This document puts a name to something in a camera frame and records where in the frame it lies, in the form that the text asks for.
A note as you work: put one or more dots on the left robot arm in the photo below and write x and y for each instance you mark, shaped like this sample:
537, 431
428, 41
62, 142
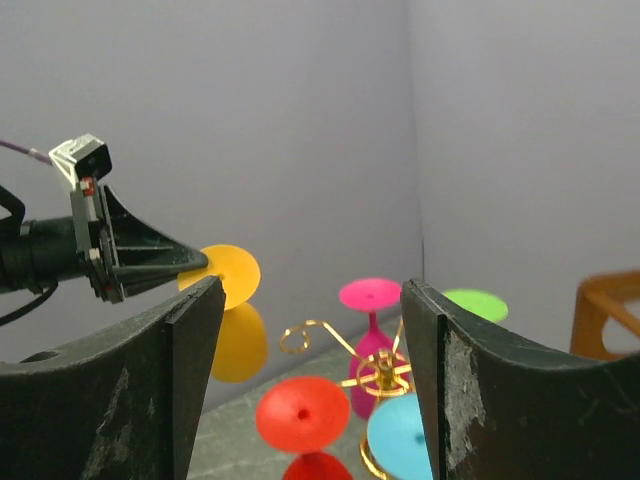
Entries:
100, 240

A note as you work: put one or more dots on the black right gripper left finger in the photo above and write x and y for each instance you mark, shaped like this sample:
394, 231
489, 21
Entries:
121, 403

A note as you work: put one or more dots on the blue plastic wine glass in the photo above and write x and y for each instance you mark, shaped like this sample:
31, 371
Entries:
397, 441

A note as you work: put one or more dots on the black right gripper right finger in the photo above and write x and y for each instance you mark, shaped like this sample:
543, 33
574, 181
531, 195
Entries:
496, 405

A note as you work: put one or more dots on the green plastic wine glass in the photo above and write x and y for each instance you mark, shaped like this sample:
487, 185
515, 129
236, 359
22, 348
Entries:
482, 303

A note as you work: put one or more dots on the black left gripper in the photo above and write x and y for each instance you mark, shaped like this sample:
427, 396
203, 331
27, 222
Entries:
38, 254

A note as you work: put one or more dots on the pink plastic wine glass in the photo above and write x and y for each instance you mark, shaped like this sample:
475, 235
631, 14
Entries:
369, 295

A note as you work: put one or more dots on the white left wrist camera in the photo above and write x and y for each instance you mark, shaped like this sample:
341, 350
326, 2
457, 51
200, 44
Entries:
84, 156

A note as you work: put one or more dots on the red plastic wine glass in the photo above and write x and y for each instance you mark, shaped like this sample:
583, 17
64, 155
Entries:
302, 416

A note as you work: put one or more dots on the orange plastic wine glass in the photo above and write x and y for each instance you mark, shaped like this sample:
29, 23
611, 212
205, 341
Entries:
242, 344

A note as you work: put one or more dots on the wooden shelf rack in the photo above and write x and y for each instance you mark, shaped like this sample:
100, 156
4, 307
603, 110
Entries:
601, 298

